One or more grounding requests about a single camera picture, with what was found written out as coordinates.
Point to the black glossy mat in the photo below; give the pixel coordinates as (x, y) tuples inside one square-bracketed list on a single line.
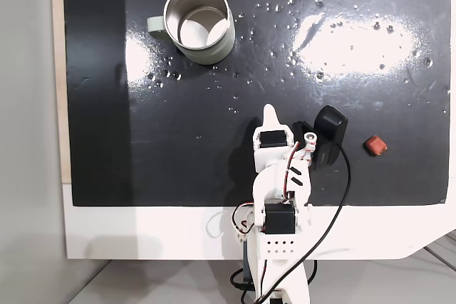
[(199, 161)]

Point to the red cube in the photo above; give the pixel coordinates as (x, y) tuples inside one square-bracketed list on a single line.
[(375, 145)]

